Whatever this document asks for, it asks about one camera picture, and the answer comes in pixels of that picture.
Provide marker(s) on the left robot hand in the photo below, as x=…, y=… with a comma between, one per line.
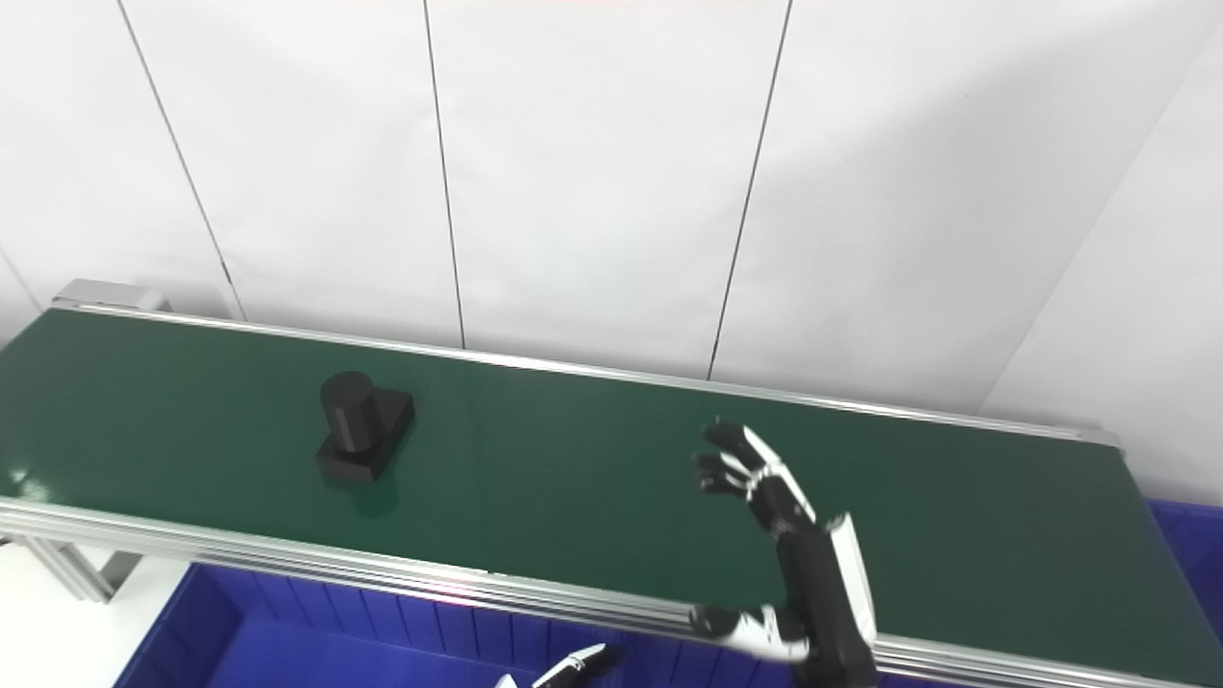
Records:
x=573, y=664

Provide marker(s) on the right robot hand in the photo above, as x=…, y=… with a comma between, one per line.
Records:
x=822, y=592

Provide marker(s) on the black cylinder part with base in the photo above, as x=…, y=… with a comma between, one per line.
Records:
x=363, y=430

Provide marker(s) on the blue plastic bin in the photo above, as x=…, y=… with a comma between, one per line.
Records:
x=726, y=669
x=334, y=640
x=1194, y=554

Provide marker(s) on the green conveyor belt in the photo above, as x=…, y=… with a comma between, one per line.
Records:
x=287, y=559
x=573, y=478

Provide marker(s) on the aluminium conveyor leg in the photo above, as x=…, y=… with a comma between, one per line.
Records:
x=76, y=569

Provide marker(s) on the grey conveyor end housing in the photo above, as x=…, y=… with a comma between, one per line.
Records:
x=110, y=292

